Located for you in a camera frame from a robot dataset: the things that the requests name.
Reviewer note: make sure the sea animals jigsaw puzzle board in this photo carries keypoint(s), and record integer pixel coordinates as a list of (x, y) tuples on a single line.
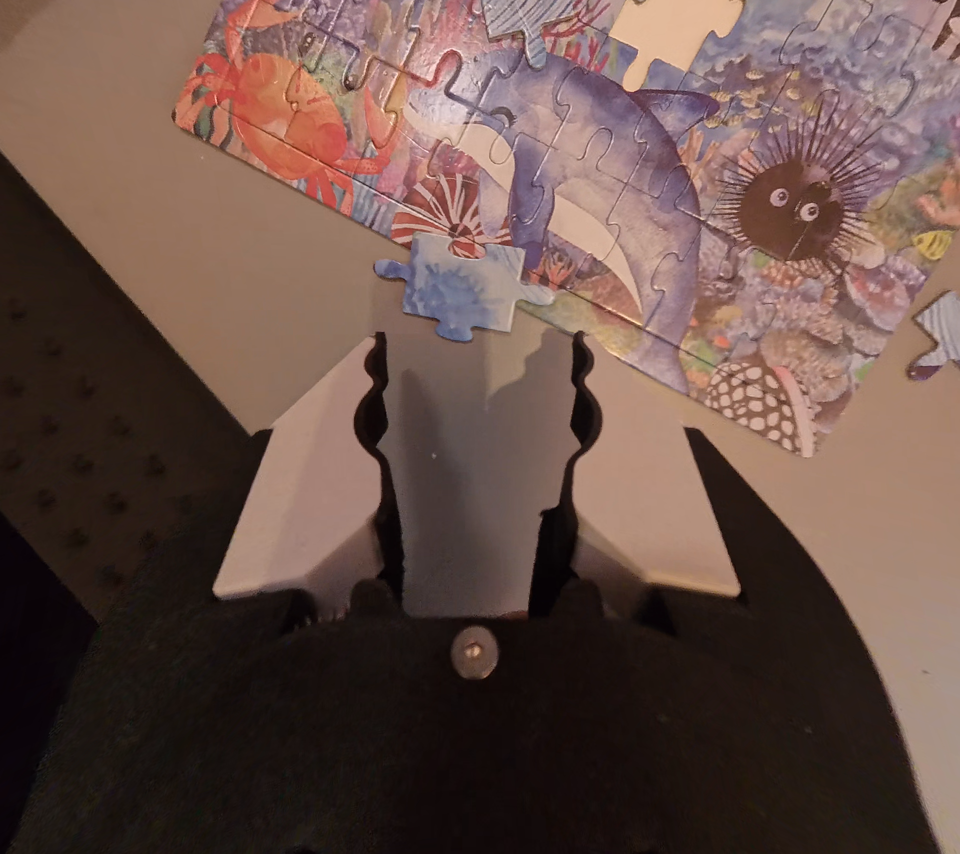
[(600, 141)]

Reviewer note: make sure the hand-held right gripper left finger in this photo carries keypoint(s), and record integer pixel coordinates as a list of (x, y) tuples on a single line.
[(300, 494)]

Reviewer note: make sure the dark blue striped puzzle piece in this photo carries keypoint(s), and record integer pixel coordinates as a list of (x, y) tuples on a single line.
[(945, 329)]

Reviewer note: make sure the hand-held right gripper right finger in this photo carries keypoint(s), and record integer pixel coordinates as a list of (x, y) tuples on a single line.
[(652, 494)]

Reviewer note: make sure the light blue coral puzzle piece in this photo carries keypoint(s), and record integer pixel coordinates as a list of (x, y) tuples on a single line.
[(465, 284)]

